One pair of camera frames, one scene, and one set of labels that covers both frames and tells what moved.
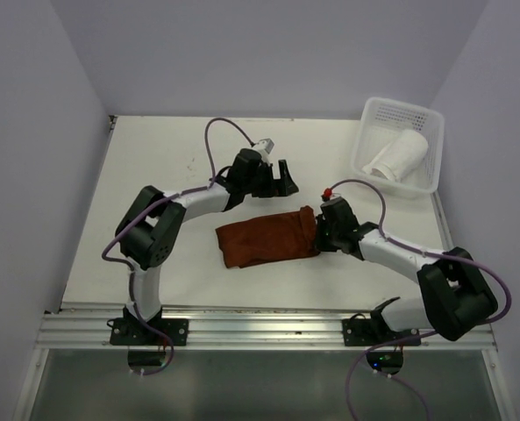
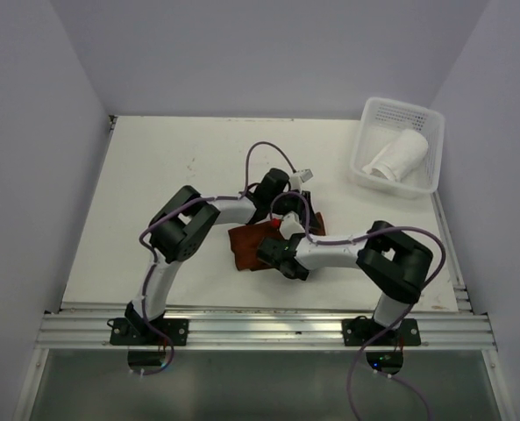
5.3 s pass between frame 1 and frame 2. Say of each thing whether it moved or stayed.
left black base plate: stayed
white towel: stayed
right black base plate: stayed
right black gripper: moved
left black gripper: moved
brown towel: moved
